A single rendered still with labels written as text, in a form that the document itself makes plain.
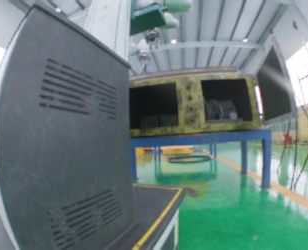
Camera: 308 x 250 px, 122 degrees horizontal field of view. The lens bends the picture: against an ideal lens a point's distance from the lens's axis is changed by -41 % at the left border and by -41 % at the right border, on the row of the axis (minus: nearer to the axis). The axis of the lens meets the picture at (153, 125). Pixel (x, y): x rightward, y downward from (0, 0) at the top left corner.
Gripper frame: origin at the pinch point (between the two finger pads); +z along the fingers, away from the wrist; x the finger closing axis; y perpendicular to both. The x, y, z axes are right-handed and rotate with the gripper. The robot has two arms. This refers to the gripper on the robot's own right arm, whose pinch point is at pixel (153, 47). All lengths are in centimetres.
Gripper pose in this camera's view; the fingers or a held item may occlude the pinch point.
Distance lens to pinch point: 123.3
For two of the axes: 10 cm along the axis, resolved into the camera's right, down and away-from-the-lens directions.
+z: 0.5, 9.9, -1.1
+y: -3.9, -0.8, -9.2
